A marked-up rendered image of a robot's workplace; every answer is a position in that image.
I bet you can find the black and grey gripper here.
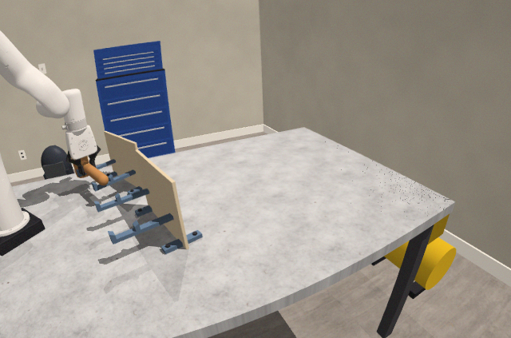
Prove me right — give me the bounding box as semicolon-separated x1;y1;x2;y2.
65;125;101;176

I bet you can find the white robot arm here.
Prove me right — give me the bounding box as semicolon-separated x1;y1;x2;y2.
0;31;87;237

